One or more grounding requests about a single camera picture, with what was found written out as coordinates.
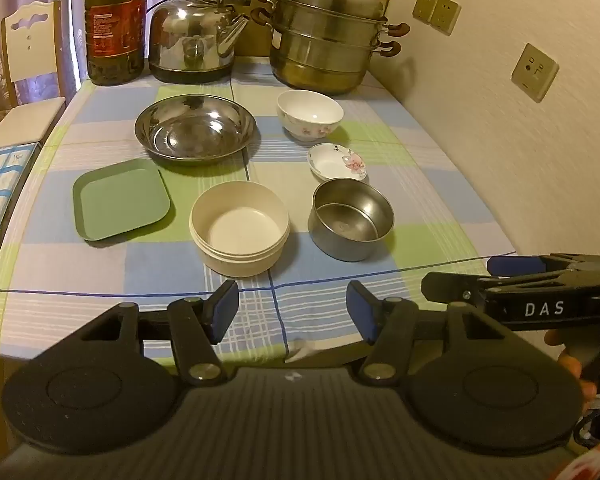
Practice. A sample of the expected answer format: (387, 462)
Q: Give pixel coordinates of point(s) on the blue patterned box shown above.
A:
(2, 195)

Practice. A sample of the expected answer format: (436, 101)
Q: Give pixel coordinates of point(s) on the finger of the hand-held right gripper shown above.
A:
(515, 265)
(450, 287)

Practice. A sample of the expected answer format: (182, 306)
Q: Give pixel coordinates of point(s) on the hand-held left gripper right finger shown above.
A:
(360, 310)

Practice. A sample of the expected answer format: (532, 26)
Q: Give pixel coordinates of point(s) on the green square plate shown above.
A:
(122, 200)

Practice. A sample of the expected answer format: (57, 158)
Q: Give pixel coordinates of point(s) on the checkered tablecloth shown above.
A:
(420, 230)

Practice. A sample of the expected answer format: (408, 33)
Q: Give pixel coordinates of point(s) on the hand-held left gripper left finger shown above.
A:
(226, 305)

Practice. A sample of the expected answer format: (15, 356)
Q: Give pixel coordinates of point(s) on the large stainless steel plate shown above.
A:
(195, 127)

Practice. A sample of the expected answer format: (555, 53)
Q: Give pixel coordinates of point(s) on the small floral ceramic dish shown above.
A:
(335, 162)

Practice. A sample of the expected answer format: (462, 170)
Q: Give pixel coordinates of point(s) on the stainless steel kettle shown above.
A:
(185, 35)

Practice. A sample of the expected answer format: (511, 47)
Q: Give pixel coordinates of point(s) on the white wooden chair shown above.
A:
(30, 70)

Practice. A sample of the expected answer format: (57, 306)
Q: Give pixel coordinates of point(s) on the cooking oil bottle red label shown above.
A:
(115, 25)

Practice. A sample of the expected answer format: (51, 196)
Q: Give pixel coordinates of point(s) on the cream plastic bowl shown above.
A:
(237, 230)

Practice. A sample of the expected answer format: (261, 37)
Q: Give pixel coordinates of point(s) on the person's right hand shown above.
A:
(569, 362)

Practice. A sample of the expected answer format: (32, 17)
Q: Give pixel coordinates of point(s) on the stainless steel bowl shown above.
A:
(350, 220)

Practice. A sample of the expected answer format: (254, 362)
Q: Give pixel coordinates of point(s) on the stainless steel steamer pot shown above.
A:
(325, 35)

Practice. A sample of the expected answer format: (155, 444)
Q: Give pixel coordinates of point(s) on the white floral ceramic bowl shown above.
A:
(307, 110)

